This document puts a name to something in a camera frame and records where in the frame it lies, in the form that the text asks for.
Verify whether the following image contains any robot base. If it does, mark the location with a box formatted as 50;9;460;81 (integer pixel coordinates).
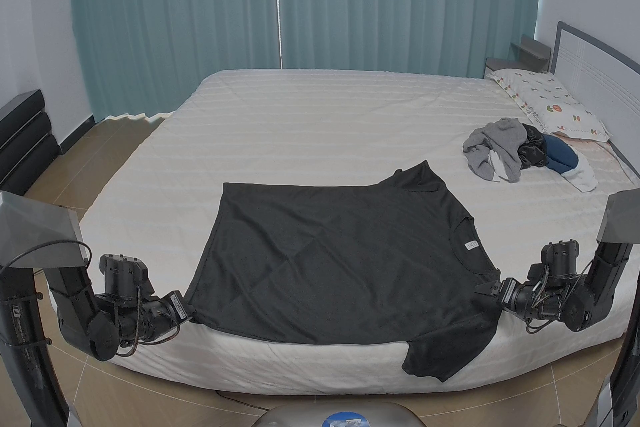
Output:
252;402;426;427

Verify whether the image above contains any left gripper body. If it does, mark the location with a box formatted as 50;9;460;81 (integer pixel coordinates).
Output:
151;290;195;334

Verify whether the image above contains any black chest of drawers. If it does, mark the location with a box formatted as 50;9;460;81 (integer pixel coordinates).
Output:
0;89;62;196

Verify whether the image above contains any black T-shirt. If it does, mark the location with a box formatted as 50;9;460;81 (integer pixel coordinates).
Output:
184;160;502;383

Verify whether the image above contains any black cable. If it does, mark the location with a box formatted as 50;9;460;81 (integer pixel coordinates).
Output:
2;239;94;277

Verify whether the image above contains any grey bedside table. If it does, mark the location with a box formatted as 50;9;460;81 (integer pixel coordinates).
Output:
485;34;552;78

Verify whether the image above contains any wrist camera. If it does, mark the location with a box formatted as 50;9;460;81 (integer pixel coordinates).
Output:
542;240;581;279
99;254;149;304

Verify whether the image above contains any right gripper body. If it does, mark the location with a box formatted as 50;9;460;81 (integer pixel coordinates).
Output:
499;277;534;316

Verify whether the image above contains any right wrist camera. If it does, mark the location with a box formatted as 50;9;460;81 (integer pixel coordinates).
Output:
542;240;581;279

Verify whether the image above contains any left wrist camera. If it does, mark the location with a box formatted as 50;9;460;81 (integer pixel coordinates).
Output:
99;254;149;304

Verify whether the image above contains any bed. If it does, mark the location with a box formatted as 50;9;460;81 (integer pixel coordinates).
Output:
47;21;640;398

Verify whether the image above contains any white printed pillow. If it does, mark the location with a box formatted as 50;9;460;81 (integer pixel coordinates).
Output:
487;67;611;143

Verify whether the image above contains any pile of clothes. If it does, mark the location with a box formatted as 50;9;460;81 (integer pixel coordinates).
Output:
462;117;599;193

